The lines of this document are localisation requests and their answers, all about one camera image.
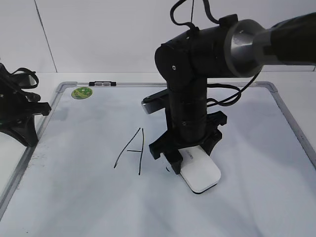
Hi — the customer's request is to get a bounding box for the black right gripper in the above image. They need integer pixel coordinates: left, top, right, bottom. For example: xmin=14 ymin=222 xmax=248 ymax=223
xmin=149 ymin=111 xmax=227 ymax=174

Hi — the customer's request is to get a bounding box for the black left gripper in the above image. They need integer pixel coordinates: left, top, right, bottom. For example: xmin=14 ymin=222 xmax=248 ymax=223
xmin=0 ymin=64 xmax=51 ymax=146

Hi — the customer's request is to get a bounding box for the white board eraser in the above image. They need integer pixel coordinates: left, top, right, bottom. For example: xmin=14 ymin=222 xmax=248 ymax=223
xmin=179 ymin=146 xmax=221 ymax=194

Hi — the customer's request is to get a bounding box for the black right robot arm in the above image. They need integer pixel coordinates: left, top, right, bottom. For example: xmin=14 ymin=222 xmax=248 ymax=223
xmin=143 ymin=13 xmax=316 ymax=174

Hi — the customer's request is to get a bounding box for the round green magnet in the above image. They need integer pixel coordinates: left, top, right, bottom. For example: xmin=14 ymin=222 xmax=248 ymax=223
xmin=71 ymin=87 xmax=93 ymax=100

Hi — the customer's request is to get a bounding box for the black grey hanger clip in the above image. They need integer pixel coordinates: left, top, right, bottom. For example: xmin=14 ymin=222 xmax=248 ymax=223
xmin=89 ymin=81 xmax=117 ymax=86

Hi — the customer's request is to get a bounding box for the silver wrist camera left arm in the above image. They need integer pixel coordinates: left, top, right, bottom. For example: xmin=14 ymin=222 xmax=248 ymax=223
xmin=17 ymin=74 xmax=36 ymax=88

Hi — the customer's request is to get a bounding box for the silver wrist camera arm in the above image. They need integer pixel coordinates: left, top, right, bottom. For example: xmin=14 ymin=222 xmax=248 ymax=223
xmin=17 ymin=74 xmax=36 ymax=88
xmin=141 ymin=89 xmax=169 ymax=114

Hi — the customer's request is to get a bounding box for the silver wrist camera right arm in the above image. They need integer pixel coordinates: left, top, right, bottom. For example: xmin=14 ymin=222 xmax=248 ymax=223
xmin=141 ymin=89 xmax=169 ymax=114

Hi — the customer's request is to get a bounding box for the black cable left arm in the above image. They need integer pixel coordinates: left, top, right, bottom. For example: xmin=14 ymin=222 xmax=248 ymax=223
xmin=7 ymin=67 xmax=40 ymax=89

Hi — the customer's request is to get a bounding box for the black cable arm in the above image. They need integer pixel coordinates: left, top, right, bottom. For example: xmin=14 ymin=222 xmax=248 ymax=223
xmin=170 ymin=0 xmax=260 ymax=108
xmin=7 ymin=67 xmax=40 ymax=89

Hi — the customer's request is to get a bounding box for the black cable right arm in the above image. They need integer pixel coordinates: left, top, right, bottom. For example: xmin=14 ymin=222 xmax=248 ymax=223
xmin=170 ymin=0 xmax=260 ymax=108

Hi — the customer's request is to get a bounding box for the white board with grey frame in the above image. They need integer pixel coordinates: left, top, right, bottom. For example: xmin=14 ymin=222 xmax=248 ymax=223
xmin=0 ymin=83 xmax=316 ymax=237

